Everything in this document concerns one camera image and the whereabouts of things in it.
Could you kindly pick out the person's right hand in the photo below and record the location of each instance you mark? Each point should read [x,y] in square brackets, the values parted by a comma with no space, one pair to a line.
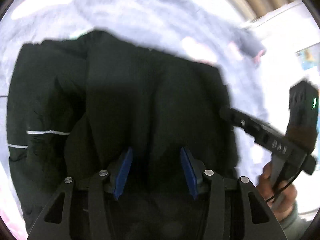
[285,197]

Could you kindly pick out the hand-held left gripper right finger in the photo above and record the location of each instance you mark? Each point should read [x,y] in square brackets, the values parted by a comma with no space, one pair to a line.
[188,172]

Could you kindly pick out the grey floral blanket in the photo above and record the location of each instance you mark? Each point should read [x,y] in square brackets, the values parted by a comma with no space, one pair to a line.
[150,12]

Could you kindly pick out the grey floral pillow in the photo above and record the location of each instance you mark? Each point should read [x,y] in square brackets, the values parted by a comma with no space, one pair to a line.
[250,42]

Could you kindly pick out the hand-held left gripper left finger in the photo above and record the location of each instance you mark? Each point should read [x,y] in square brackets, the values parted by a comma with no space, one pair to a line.
[123,172]

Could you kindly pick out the person's right forearm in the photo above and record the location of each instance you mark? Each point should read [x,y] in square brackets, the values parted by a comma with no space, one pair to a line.
[295,225]

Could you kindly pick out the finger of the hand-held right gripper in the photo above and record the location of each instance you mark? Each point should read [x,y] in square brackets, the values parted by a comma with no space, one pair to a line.
[240,120]

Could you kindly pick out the black hooded jacket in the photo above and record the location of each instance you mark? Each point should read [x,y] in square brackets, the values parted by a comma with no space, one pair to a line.
[125,105]

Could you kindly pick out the wall poster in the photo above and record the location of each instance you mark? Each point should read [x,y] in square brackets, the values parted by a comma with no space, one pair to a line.
[308,57]

